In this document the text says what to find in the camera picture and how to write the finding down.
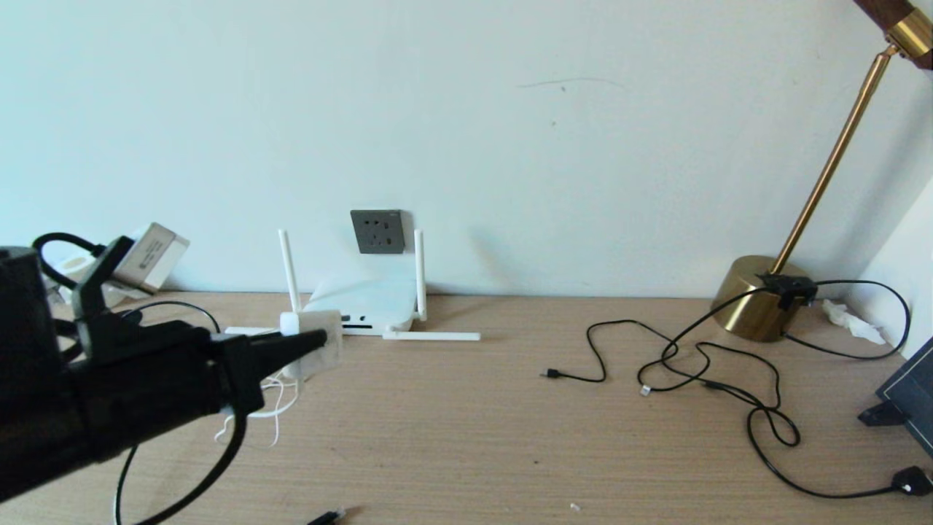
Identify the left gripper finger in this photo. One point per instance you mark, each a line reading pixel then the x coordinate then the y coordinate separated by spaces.
pixel 288 346

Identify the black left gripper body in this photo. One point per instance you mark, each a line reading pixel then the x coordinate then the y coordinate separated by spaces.
pixel 160 372

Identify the white power adapter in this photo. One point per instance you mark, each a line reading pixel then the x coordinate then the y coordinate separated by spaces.
pixel 321 321

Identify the white wifi router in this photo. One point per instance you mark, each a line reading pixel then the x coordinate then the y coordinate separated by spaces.
pixel 372 299

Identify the white paper roll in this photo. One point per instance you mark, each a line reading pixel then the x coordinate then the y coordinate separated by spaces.
pixel 116 297

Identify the brass desk lamp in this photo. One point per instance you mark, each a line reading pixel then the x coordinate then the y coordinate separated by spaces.
pixel 751 299

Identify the crumpled white tissue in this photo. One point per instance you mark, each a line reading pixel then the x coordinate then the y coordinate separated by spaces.
pixel 849 319

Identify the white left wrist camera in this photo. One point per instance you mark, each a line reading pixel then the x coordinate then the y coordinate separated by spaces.
pixel 153 255

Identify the grey wall socket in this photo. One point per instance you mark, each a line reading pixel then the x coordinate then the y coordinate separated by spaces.
pixel 379 232

